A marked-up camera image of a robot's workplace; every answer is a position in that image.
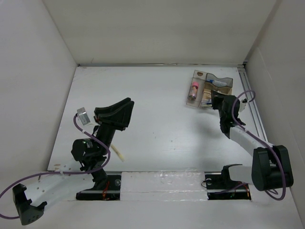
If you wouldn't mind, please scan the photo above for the pink capped pencil tube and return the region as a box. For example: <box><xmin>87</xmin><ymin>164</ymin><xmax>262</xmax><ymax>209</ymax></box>
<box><xmin>188</xmin><ymin>82</ymin><xmax>199</xmax><ymax>101</ymax></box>

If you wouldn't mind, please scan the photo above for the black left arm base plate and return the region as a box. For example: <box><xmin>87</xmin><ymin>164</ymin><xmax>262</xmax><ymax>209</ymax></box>
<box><xmin>76</xmin><ymin>173</ymin><xmax>122</xmax><ymax>201</ymax></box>

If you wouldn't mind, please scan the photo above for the yellow highlighter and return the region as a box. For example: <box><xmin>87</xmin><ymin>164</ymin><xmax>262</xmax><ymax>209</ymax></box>
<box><xmin>111</xmin><ymin>145</ymin><xmax>125</xmax><ymax>162</ymax></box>

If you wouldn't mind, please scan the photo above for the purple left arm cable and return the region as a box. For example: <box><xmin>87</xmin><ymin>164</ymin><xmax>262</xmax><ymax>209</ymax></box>
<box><xmin>0</xmin><ymin>114</ymin><xmax>112</xmax><ymax>219</ymax></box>

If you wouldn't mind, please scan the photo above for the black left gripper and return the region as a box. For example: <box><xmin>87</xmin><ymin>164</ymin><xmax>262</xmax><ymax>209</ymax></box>
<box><xmin>95</xmin><ymin>98</ymin><xmax>134</xmax><ymax>155</ymax></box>

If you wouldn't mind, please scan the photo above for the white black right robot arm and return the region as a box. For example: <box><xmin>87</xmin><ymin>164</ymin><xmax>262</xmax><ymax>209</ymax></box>
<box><xmin>211</xmin><ymin>90</ymin><xmax>294</xmax><ymax>191</ymax></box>

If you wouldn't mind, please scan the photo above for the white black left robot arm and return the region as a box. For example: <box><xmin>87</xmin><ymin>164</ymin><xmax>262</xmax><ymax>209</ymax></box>
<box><xmin>9</xmin><ymin>98</ymin><xmax>134</xmax><ymax>226</ymax></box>

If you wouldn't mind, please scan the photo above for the clear acrylic desk organizer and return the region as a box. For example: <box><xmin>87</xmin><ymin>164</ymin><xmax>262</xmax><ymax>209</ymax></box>
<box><xmin>186</xmin><ymin>70</ymin><xmax>233</xmax><ymax>108</ymax></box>

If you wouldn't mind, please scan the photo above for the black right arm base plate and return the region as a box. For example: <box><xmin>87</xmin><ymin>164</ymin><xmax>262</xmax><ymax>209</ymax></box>
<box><xmin>201</xmin><ymin>174</ymin><xmax>252</xmax><ymax>200</ymax></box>

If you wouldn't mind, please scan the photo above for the aluminium rail right edge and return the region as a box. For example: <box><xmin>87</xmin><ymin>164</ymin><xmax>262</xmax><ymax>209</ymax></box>
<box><xmin>237</xmin><ymin>65</ymin><xmax>268</xmax><ymax>141</ymax></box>

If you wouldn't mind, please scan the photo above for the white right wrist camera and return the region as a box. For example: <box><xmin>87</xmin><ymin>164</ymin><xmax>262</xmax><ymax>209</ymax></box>
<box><xmin>239</xmin><ymin>98</ymin><xmax>248</xmax><ymax>113</ymax></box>

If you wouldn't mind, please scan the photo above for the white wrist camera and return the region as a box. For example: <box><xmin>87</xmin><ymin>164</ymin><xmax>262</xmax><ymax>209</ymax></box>
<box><xmin>77</xmin><ymin>107</ymin><xmax>91</xmax><ymax>126</ymax></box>
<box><xmin>239</xmin><ymin>98</ymin><xmax>248</xmax><ymax>113</ymax></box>

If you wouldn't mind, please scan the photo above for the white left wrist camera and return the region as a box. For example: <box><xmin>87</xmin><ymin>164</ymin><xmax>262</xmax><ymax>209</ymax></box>
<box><xmin>77</xmin><ymin>107</ymin><xmax>91</xmax><ymax>126</ymax></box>

